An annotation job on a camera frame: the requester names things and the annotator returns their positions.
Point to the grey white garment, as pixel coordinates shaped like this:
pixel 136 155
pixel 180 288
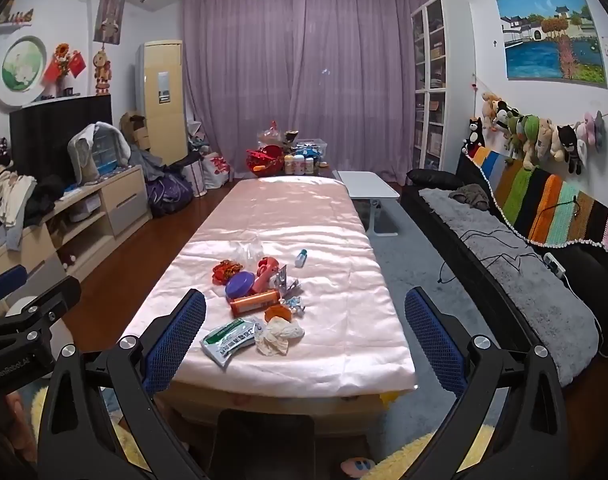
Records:
pixel 84 152

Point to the white woven bag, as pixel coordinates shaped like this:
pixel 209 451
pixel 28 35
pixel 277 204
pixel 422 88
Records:
pixel 196 175

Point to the white power strip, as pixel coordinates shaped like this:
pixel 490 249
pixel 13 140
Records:
pixel 553 265

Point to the row of stuffed toys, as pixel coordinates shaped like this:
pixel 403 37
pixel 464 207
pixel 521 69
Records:
pixel 533 130

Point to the black cushion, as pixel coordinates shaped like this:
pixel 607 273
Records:
pixel 431 177

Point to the clear plastic bag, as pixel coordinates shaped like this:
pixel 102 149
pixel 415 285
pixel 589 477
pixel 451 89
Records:
pixel 248 249

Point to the grey cloth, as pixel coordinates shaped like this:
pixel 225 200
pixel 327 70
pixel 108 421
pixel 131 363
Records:
pixel 144 162

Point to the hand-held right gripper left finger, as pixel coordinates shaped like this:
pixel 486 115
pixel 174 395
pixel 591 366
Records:
pixel 176 345

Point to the white side table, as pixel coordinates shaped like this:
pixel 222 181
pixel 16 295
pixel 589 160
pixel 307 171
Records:
pixel 366 187

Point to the orange round lid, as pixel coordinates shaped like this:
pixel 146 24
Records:
pixel 278 313

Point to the dark crumpled cloth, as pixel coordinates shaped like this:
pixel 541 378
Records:
pixel 471 195

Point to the green white packet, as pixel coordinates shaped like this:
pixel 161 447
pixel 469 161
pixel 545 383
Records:
pixel 230 340

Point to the pile of clothes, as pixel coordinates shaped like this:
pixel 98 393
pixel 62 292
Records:
pixel 9 195

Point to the white red shopping bag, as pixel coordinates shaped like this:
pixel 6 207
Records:
pixel 216 167

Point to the pink plush slipper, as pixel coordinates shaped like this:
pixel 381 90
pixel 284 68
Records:
pixel 359 466

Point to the orange tube bottle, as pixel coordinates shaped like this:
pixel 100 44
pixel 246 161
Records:
pixel 254 302

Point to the purple round lid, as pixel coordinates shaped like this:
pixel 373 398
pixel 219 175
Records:
pixel 241 285

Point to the cardboard box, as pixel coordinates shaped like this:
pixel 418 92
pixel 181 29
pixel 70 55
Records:
pixel 136 130

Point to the purple curtain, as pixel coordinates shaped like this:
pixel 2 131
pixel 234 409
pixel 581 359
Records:
pixel 304 75

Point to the sunflower decoration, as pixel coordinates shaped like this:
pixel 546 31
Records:
pixel 63 52

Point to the orange plastic wrapper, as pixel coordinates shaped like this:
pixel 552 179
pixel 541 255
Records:
pixel 224 271

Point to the small blue-capped bottle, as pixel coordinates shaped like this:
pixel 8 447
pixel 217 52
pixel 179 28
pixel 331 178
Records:
pixel 301 258

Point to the striped crochet blanket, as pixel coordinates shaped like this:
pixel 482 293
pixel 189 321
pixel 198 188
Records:
pixel 543 195

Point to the landscape wall painting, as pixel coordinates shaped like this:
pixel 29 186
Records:
pixel 551 35

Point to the silver foil blister pack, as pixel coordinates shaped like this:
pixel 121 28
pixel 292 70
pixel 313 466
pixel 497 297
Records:
pixel 283 277

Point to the purple bag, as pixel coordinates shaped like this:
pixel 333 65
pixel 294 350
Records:
pixel 166 192

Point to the white paper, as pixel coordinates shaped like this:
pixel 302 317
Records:
pixel 279 336

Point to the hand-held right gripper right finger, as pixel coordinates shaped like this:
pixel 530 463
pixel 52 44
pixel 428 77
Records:
pixel 433 345

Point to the cream standing air conditioner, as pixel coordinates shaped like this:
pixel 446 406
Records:
pixel 159 100

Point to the grey carpet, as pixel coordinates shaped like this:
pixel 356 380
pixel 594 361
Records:
pixel 408 310

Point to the red basket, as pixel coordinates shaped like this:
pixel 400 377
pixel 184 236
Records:
pixel 264 157

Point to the hanging scroll poster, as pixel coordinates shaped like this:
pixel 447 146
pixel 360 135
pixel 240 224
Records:
pixel 109 17

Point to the pink satin tablecloth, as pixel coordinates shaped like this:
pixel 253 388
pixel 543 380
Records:
pixel 294 210

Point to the hanging wooden ornament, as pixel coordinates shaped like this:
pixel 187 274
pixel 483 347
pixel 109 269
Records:
pixel 103 72

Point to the clear storage box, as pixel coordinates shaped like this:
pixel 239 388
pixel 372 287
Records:
pixel 309 147

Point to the white glass-door bookcase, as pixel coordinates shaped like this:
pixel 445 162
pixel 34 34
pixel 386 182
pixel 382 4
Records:
pixel 433 85

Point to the small wall note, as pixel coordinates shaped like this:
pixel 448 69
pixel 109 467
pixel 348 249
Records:
pixel 607 46

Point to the small crumpled foil wrapper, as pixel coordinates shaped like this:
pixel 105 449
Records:
pixel 294 305

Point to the black white cat plush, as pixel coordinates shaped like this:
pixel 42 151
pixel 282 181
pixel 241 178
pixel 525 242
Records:
pixel 473 135

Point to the wall shelf with figurines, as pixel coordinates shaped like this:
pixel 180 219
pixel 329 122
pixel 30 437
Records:
pixel 14 17

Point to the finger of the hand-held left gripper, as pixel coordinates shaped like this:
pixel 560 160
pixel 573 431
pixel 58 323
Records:
pixel 1 280
pixel 44 305

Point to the round wall picture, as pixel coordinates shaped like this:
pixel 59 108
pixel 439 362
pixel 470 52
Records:
pixel 21 67

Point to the small red flag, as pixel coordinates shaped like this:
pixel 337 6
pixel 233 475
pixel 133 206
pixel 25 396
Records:
pixel 51 69
pixel 78 64

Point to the pink plastic toy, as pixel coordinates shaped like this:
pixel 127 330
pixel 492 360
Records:
pixel 266 269

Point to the black television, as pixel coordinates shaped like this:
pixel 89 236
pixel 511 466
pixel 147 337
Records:
pixel 49 130

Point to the grey fluffy blanket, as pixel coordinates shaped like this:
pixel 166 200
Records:
pixel 508 270

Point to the beige television cabinet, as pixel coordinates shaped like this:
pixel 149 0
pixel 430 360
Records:
pixel 119 210

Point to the black sofa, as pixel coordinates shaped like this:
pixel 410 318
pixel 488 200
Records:
pixel 483 280

